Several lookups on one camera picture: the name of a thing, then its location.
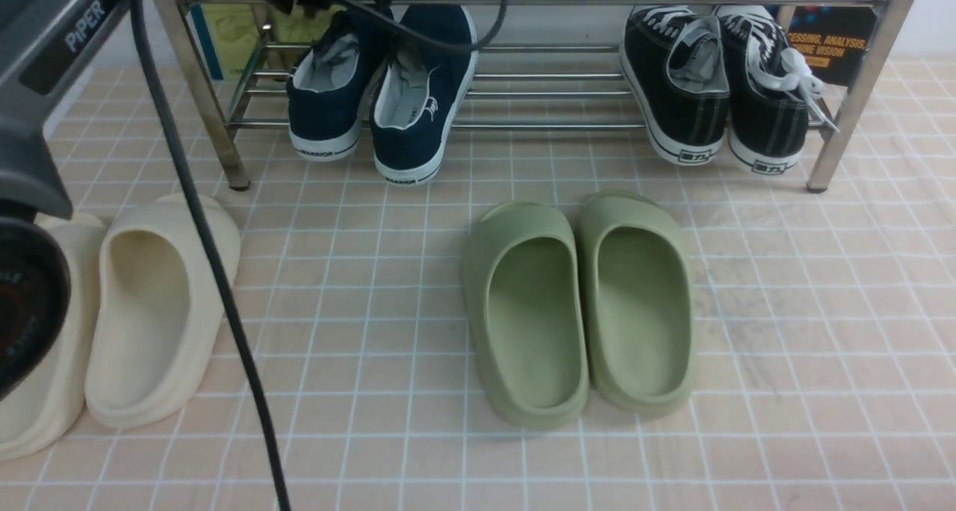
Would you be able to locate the green foam slipper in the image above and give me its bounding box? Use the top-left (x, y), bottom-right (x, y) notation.
top-left (577, 190), bottom-right (696, 417)
top-left (463, 201), bottom-right (589, 430)

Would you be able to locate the black book with orange text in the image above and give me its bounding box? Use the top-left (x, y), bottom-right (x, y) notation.
top-left (788, 6), bottom-right (877, 87)

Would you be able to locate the cream left foam slipper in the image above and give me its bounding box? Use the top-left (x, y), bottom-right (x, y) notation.
top-left (1, 214), bottom-right (108, 461)

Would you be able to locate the checkered beige floor mat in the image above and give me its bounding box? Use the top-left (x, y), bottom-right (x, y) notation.
top-left (0, 59), bottom-right (956, 511)

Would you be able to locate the navy canvas sneaker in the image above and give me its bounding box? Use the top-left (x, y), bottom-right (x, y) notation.
top-left (370, 38), bottom-right (478, 185)
top-left (286, 10), bottom-right (391, 161)

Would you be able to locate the black canvas sneaker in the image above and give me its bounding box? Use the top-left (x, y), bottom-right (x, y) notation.
top-left (713, 6), bottom-right (836, 176)
top-left (619, 6), bottom-right (730, 167)

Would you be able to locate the cream right foam slipper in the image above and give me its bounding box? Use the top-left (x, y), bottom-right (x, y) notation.
top-left (84, 193), bottom-right (224, 429)

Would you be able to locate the black cable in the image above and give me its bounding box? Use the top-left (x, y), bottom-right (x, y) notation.
top-left (129, 0), bottom-right (512, 511)

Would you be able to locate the green left foam slipper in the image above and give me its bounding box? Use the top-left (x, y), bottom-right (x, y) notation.
top-left (463, 201), bottom-right (589, 430)

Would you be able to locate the black right canvas sneaker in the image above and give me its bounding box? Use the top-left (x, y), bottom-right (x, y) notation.
top-left (713, 6), bottom-right (836, 176)

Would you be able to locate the yellow green book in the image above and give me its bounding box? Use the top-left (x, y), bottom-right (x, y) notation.
top-left (189, 1), bottom-right (338, 80)

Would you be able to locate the black left canvas sneaker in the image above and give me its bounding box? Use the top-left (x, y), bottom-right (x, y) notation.
top-left (619, 6), bottom-right (730, 167)

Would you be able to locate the green right foam slipper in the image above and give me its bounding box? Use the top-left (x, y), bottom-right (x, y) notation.
top-left (577, 190), bottom-right (696, 417)

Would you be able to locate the metal shoe rack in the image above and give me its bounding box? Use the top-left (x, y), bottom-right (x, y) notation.
top-left (153, 0), bottom-right (915, 194)

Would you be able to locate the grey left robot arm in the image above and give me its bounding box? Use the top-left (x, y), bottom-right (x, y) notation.
top-left (1, 0), bottom-right (141, 397)

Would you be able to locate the cream foam slipper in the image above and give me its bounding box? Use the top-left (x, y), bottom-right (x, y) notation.
top-left (84, 193), bottom-right (224, 429)
top-left (1, 214), bottom-right (108, 461)

